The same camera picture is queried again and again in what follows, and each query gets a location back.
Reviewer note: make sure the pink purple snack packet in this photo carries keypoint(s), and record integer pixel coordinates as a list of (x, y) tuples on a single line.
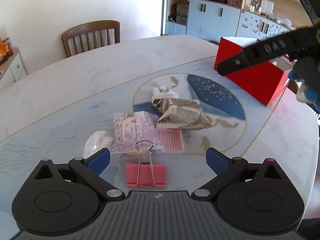
[(132, 127)]

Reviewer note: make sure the orange snack bag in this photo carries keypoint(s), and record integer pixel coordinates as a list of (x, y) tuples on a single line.
[(3, 54)]

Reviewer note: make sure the white sideboard cabinet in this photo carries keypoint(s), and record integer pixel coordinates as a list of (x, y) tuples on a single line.
[(12, 70)]

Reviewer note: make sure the brown wooden chair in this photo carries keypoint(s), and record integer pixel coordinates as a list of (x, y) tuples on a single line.
[(89, 36)]

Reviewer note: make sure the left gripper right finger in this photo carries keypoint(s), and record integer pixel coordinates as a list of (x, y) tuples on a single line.
[(227, 170)]

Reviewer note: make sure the white tissue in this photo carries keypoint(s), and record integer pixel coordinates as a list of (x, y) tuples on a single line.
[(97, 141)]

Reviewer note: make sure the silver foil snack bag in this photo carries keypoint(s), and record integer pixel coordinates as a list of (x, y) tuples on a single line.
[(182, 114)]

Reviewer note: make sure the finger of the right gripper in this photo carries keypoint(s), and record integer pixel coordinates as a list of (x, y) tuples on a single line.
[(233, 64)]

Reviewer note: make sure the pink ridged pad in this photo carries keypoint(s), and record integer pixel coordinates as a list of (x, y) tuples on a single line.
[(171, 140)]

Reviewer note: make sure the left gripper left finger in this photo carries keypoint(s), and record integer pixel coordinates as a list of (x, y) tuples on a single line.
[(88, 170)]

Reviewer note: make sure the pink binder clip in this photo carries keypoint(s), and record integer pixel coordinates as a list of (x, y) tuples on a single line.
[(143, 173)]

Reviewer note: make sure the white wall cabinet unit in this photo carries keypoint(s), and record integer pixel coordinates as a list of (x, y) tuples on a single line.
[(214, 19)]

